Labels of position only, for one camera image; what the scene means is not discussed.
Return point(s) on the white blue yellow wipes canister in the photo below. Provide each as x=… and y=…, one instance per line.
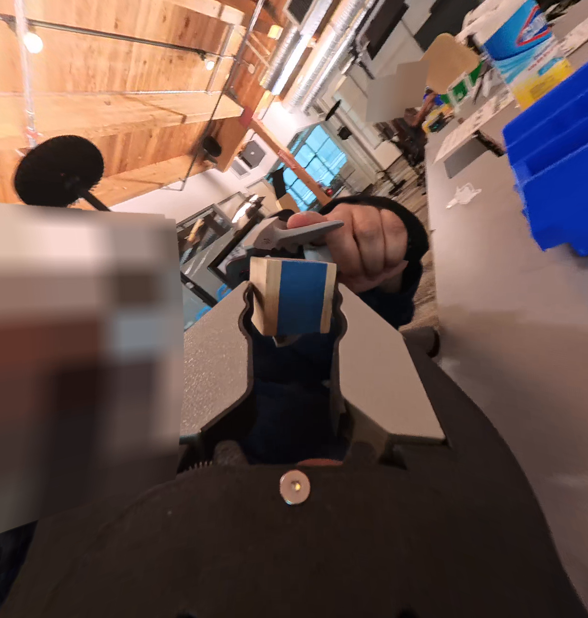
x=525, y=48

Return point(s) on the crumpled white wrapper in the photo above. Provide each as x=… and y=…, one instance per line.
x=463, y=195

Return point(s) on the large paned window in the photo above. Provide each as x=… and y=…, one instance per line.
x=318, y=159

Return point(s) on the silver ventilation duct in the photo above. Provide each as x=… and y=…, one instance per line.
x=279, y=62

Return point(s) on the person's left hand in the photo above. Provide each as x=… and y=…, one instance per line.
x=376, y=241

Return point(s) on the black round ceiling fixture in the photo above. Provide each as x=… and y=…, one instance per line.
x=57, y=171

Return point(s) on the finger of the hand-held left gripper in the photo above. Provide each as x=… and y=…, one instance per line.
x=285, y=341
x=318, y=254

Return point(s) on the blue plastic bin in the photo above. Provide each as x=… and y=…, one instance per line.
x=559, y=169

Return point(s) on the ceiling spot light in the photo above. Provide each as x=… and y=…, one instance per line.
x=209, y=64
x=32, y=42

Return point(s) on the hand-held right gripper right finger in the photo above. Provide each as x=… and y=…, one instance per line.
x=385, y=381

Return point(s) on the blue-striped wooden cube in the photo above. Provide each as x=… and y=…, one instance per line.
x=301, y=297

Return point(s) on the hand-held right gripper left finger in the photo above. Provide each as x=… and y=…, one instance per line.
x=212, y=367

